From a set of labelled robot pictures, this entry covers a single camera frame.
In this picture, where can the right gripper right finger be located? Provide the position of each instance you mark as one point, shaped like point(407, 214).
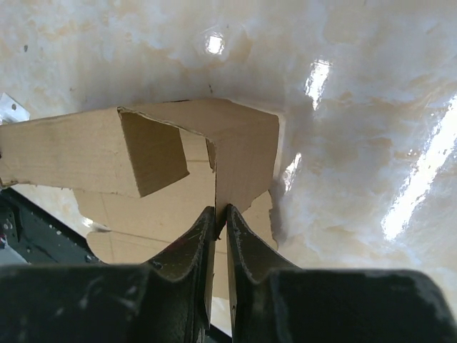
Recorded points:
point(273, 300)

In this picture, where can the brown cardboard box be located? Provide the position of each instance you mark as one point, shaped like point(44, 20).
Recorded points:
point(148, 156)

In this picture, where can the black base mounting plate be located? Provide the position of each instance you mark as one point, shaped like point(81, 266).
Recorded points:
point(37, 236)

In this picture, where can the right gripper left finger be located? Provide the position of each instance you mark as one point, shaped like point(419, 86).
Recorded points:
point(166, 299)

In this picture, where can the small plastic bag packet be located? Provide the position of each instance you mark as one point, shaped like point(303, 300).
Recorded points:
point(11, 111)

